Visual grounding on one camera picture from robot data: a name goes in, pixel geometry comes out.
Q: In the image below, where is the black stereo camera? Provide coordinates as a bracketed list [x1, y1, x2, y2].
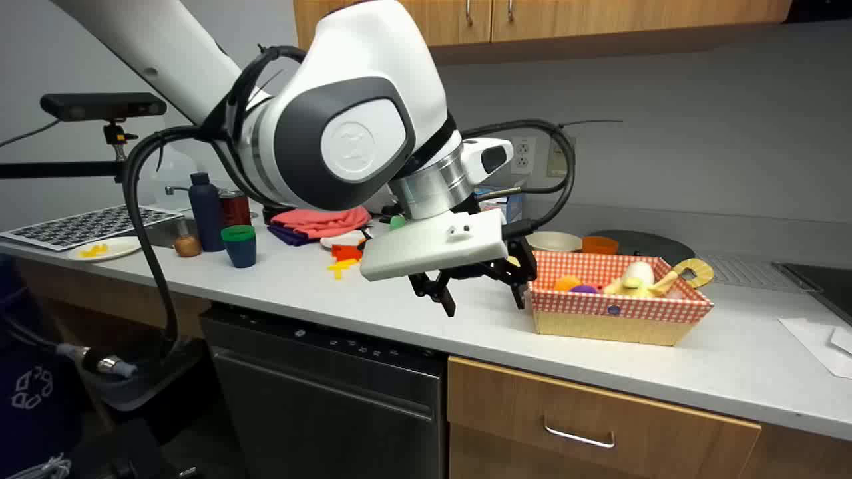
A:
[38, 90, 170, 126]

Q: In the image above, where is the grey dish drying rack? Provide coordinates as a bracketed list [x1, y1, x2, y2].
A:
[0, 205, 183, 255]

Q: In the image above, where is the black frying pan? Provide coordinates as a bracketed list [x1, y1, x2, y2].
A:
[609, 226, 698, 267]

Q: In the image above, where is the metal sink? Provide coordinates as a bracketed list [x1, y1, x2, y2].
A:
[140, 215, 199, 251]

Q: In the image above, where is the orange yellow toy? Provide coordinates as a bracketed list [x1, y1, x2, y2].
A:
[327, 241, 367, 267]

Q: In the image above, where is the white bowl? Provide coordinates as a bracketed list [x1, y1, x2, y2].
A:
[525, 230, 585, 255]

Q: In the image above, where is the blue recycling bin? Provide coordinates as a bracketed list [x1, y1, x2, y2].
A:
[0, 255, 91, 479]

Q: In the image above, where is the yellow plastic toy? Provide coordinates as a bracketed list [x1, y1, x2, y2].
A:
[649, 255, 716, 301]

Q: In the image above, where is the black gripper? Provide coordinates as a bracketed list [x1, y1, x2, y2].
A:
[407, 238, 541, 319]

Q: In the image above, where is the dark plastic tub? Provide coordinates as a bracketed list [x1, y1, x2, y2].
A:
[79, 336, 212, 416]

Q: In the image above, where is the white wall outlet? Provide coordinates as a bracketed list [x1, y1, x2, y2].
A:
[509, 132, 537, 177]

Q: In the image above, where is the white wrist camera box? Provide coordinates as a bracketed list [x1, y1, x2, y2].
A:
[356, 209, 511, 286]

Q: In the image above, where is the wooden wall cabinet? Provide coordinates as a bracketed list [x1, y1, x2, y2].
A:
[290, 0, 795, 64]

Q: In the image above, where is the orange cup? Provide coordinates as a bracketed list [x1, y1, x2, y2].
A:
[581, 235, 622, 259]

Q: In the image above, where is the beige light switch plate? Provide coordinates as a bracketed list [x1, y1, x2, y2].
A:
[542, 133, 578, 182]

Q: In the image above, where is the red and orange cloth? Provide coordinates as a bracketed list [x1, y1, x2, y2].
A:
[267, 205, 373, 242]

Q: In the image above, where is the black dishwasher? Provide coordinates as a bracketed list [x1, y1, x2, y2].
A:
[198, 305, 449, 479]

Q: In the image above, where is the wooden base cabinet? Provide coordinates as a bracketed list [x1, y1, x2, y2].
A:
[735, 424, 852, 479]
[11, 255, 215, 356]

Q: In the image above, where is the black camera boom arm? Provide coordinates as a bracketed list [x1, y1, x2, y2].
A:
[0, 121, 140, 185]

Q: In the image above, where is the white paper sheet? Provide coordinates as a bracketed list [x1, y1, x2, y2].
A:
[777, 318, 852, 384]

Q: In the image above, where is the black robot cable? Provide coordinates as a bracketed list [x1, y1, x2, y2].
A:
[119, 42, 581, 356]

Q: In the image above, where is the blue cup green rim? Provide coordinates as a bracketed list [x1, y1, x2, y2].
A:
[218, 225, 258, 273]

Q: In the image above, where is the purple folded cloth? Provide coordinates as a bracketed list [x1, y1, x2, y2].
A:
[267, 221, 313, 249]

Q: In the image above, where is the blue bottle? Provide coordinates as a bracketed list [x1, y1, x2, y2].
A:
[186, 170, 227, 254]

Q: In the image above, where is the black cooktop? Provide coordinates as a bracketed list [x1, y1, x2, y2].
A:
[769, 262, 852, 329]

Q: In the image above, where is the metal drawer handle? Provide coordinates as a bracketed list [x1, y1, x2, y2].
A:
[541, 424, 620, 454]

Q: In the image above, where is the red checkered basket box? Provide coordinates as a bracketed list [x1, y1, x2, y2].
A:
[525, 251, 716, 350]

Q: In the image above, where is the yellow toy fry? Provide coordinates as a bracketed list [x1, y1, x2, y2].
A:
[327, 259, 361, 282]

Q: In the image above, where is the small white dish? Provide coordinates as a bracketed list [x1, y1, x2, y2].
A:
[316, 226, 367, 251]

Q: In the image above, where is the white plate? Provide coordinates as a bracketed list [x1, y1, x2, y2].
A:
[66, 235, 148, 267]

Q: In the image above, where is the brown toy ball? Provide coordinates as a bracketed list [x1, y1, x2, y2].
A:
[172, 235, 206, 262]

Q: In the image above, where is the yellow toy banana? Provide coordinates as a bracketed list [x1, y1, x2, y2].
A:
[601, 274, 656, 301]

